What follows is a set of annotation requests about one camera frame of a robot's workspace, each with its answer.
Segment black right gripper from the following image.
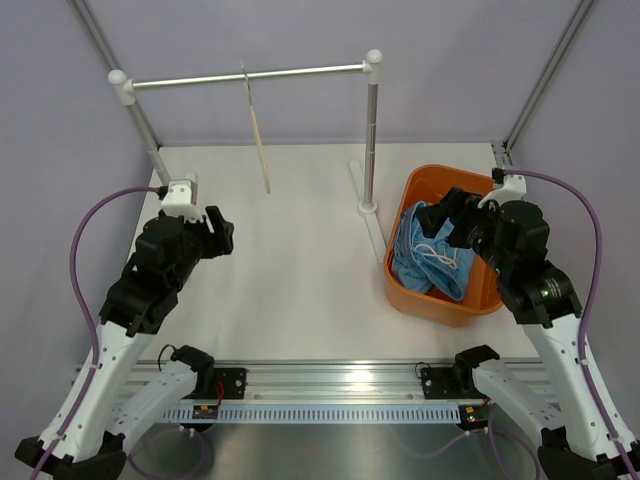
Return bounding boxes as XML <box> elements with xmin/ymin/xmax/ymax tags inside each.
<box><xmin>416</xmin><ymin>187</ymin><xmax>512</xmax><ymax>277</ymax></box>

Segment light blue shorts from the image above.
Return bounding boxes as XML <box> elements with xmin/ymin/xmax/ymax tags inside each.
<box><xmin>391</xmin><ymin>201</ymin><xmax>475</xmax><ymax>301</ymax></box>

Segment white plastic hanger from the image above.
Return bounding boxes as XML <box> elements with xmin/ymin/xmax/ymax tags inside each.
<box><xmin>239</xmin><ymin>60</ymin><xmax>271</xmax><ymax>195</ymax></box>

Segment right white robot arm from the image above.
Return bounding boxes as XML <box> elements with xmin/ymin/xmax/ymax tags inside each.
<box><xmin>415</xmin><ymin>188</ymin><xmax>639</xmax><ymax>479</ymax></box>

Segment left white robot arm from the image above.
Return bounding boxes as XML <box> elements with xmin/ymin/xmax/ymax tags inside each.
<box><xmin>15</xmin><ymin>206</ymin><xmax>234</xmax><ymax>479</ymax></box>

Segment orange plastic laundry basket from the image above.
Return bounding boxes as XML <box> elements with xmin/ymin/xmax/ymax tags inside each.
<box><xmin>383</xmin><ymin>165</ymin><xmax>502</xmax><ymax>327</ymax></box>

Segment silver clothes rack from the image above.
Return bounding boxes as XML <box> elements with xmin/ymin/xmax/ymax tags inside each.
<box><xmin>108</xmin><ymin>49</ymin><xmax>386</xmax><ymax>262</ymax></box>

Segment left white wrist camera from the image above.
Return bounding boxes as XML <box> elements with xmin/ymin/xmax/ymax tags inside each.
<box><xmin>157</xmin><ymin>178</ymin><xmax>203</xmax><ymax>224</ymax></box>

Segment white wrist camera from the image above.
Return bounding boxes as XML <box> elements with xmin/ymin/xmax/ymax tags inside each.
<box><xmin>157</xmin><ymin>178</ymin><xmax>203</xmax><ymax>224</ymax></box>
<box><xmin>478</xmin><ymin>168</ymin><xmax>527</xmax><ymax>208</ymax></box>

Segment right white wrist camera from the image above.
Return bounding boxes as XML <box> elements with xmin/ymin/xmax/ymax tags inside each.
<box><xmin>478</xmin><ymin>168</ymin><xmax>527</xmax><ymax>208</ymax></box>

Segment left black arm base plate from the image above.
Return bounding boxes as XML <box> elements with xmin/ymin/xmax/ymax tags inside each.
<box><xmin>186</xmin><ymin>367</ymin><xmax>247</xmax><ymax>401</ymax></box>

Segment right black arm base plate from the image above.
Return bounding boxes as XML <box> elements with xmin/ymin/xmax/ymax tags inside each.
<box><xmin>414</xmin><ymin>361</ymin><xmax>487</xmax><ymax>401</ymax></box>

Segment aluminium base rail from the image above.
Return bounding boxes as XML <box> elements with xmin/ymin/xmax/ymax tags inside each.
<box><xmin>117</xmin><ymin>359</ymin><xmax>557</xmax><ymax>404</ymax></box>

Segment white slotted cable duct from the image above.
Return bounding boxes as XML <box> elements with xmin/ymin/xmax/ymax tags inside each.
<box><xmin>158</xmin><ymin>404</ymin><xmax>461</xmax><ymax>424</ymax></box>

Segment aluminium frame post right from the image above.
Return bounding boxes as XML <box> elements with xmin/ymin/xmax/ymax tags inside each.
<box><xmin>502</xmin><ymin>0</ymin><xmax>597</xmax><ymax>155</ymax></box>

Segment aluminium frame post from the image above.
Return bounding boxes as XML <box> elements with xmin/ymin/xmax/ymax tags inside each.
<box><xmin>502</xmin><ymin>0</ymin><xmax>597</xmax><ymax>155</ymax></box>
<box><xmin>67</xmin><ymin>0</ymin><xmax>120</xmax><ymax>72</ymax></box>

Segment aluminium frame post left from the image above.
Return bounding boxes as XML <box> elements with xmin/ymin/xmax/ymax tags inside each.
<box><xmin>67</xmin><ymin>0</ymin><xmax>120</xmax><ymax>72</ymax></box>

